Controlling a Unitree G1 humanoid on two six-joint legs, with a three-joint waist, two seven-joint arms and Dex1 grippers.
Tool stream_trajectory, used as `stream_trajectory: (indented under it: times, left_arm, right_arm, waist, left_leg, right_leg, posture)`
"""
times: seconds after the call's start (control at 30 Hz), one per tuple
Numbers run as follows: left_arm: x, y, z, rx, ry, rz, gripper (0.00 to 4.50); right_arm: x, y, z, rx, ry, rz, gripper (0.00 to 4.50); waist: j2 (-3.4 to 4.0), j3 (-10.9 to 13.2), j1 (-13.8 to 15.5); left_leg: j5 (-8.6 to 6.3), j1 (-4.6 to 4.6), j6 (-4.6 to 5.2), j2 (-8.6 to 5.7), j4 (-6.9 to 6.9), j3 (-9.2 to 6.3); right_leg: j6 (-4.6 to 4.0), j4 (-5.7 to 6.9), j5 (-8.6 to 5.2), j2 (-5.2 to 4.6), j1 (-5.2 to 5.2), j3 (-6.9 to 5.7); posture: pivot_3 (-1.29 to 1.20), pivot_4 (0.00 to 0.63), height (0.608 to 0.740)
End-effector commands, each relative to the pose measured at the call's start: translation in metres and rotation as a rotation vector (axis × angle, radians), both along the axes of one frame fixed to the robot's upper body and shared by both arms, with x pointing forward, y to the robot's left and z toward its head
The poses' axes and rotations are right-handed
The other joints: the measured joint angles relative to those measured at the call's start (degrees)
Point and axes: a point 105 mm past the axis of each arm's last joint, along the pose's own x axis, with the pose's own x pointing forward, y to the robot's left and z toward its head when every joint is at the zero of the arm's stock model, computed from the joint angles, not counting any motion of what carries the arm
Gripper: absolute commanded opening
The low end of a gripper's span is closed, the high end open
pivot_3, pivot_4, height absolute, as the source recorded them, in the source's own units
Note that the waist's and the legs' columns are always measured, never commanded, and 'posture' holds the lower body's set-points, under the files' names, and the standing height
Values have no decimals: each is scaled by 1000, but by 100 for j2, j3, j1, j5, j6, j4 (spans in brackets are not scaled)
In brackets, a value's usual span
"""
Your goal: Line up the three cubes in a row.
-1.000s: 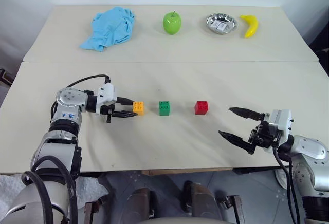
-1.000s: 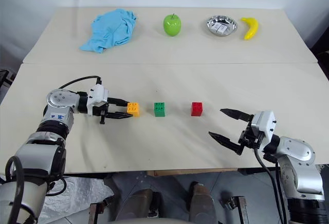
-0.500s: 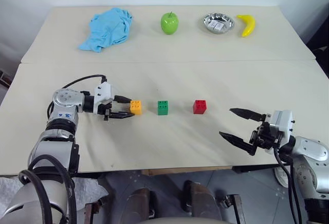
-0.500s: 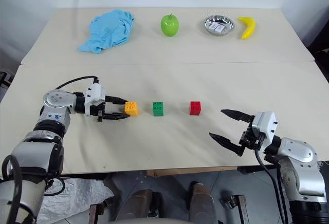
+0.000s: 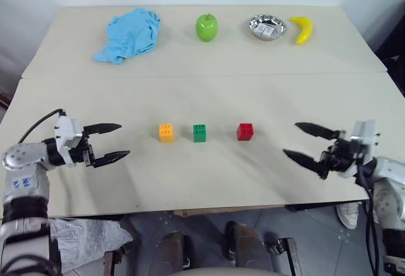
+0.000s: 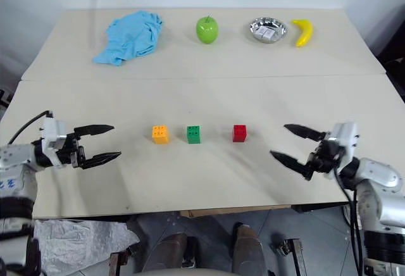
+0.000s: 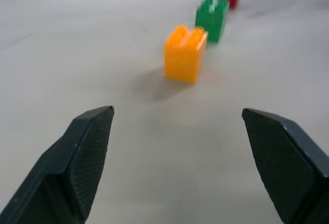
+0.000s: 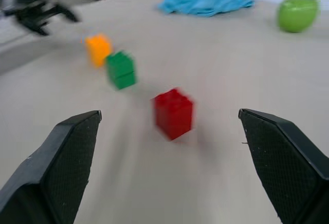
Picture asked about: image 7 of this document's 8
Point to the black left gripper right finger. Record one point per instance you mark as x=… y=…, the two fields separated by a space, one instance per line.
x=285 y=167

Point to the green building block cube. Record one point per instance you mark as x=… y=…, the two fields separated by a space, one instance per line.
x=212 y=19

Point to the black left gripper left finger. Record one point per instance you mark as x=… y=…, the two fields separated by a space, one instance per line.
x=64 y=172

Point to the orange building block cube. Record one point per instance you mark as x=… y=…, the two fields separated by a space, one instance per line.
x=183 y=55

